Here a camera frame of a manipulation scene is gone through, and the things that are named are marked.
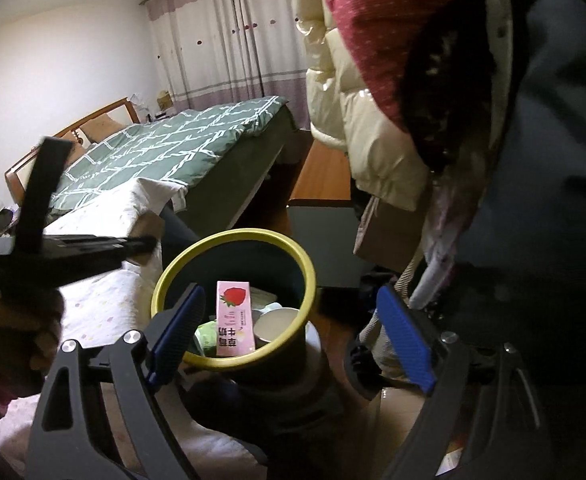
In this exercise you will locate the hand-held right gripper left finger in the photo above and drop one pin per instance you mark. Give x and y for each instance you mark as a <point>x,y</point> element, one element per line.
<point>173,340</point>

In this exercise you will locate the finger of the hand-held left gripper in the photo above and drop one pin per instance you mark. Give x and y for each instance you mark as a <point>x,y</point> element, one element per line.
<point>118,250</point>

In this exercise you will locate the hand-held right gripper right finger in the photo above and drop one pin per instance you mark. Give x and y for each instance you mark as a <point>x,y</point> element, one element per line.
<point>408,340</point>

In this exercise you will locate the green wet wipe pack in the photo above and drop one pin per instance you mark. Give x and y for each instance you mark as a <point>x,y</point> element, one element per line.
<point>205,337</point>

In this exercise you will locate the pink strawberry milk carton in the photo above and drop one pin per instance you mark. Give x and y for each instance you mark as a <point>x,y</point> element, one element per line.
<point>235,320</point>

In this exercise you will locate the plain white paper cup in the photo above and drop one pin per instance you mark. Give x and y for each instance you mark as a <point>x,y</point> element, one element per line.
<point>275,327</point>

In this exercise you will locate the yellow-rimmed dark waste bin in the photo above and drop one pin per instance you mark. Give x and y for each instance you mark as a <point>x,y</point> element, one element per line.
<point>253,260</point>

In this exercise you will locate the person's left hand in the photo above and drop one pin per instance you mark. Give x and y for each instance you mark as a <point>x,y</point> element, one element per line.
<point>18,335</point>

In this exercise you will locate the white dotted table cloth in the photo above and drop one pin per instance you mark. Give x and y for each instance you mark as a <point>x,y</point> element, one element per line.
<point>98,295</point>

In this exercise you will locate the patterned light garment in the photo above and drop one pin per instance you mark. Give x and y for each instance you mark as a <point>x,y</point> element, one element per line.
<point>443,240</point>

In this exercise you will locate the beige hanging garment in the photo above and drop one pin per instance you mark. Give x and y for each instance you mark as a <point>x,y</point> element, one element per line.
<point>383,230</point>

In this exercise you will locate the green checked duvet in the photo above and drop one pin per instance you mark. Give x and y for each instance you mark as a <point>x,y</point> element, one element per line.
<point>173,145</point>

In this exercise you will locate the brown pillow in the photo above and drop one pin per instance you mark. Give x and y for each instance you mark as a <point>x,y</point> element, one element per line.
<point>100,130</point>

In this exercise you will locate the wooden bed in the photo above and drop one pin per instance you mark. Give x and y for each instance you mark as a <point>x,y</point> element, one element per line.
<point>243,175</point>

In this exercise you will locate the small cardboard box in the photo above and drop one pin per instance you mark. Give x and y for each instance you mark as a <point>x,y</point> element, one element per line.
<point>164,100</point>

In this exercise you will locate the low wooden cabinet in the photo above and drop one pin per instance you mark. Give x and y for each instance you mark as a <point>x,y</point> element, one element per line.
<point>323,175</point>

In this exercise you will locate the cream puffer jacket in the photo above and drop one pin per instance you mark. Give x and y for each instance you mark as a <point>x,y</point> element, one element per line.
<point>363,125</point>

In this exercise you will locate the dark fur-trimmed coat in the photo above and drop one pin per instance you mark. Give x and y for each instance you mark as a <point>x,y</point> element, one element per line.
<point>548,160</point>

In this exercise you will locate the white and mauve curtain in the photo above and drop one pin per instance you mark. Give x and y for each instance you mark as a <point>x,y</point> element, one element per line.
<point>223,35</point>

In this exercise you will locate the red dotted puffer jacket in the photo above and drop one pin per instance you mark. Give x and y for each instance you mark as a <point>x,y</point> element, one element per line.
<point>388,20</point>

